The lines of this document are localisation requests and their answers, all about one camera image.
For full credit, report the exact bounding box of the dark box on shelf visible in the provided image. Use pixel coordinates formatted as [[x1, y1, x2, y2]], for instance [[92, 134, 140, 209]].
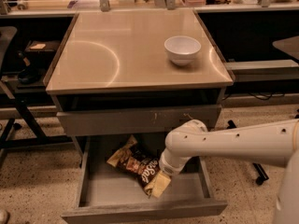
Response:
[[25, 40, 60, 53]]

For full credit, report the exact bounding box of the long background workbench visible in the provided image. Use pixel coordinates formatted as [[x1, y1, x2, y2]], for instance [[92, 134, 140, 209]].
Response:
[[0, 0, 299, 20]]

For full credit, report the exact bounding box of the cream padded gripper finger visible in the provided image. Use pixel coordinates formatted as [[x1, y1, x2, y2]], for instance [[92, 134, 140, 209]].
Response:
[[150, 171, 171, 198]]

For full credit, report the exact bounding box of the black chair frame left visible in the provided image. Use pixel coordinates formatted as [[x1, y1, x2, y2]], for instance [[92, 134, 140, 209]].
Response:
[[0, 26, 72, 153]]

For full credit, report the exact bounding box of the open grey middle drawer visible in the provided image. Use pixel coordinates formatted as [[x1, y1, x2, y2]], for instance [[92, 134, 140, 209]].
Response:
[[62, 134, 227, 224]]

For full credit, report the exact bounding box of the grey drawer cabinet with counter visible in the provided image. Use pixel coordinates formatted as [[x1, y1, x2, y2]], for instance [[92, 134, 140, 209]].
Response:
[[42, 8, 235, 161]]

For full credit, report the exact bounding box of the brown chip bag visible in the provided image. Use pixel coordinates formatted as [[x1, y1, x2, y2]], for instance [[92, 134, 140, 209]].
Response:
[[107, 135, 162, 197]]

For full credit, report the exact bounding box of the white ceramic bowl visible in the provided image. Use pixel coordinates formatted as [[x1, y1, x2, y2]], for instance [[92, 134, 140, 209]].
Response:
[[164, 35, 201, 66]]

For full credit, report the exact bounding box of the grey top drawer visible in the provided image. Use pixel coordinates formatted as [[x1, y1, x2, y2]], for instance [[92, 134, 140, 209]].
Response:
[[57, 105, 221, 136]]

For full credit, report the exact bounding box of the black wheeled stand base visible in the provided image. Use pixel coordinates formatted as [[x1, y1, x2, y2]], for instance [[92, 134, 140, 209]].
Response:
[[227, 119, 269, 186]]

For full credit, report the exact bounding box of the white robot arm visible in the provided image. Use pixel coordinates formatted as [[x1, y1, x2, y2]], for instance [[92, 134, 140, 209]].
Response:
[[159, 119, 299, 224]]

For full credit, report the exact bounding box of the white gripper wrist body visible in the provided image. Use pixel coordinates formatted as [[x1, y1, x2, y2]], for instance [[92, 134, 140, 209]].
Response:
[[159, 148, 190, 175]]

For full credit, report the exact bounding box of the white shoe tip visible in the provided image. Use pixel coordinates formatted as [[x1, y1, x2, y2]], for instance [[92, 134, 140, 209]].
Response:
[[0, 209, 9, 224]]

